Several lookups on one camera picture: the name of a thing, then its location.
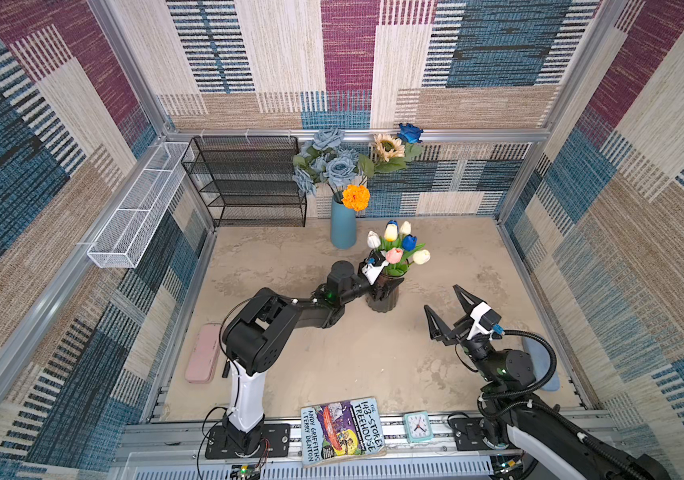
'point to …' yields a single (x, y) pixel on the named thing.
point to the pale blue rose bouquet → (322, 159)
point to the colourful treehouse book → (336, 431)
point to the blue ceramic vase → (343, 225)
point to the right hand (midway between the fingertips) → (439, 298)
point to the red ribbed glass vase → (384, 296)
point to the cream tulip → (405, 228)
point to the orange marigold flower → (356, 197)
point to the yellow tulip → (391, 232)
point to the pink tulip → (394, 255)
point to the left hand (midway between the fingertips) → (396, 266)
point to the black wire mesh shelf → (247, 177)
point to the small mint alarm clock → (418, 427)
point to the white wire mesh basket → (122, 241)
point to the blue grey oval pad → (540, 362)
